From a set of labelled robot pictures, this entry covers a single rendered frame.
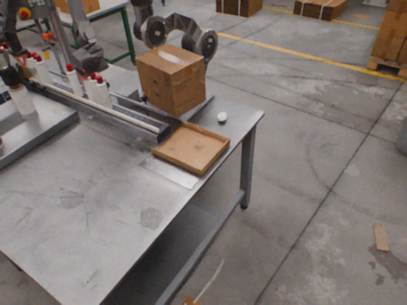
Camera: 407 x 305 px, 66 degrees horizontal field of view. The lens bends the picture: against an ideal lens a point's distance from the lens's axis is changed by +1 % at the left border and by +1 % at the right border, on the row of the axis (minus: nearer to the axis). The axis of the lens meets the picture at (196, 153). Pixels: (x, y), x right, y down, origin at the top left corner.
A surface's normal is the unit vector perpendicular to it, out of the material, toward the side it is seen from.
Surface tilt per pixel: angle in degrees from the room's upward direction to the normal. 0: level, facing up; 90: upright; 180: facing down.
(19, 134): 0
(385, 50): 90
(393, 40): 85
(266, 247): 0
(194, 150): 0
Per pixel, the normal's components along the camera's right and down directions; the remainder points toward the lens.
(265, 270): -0.06, -0.73
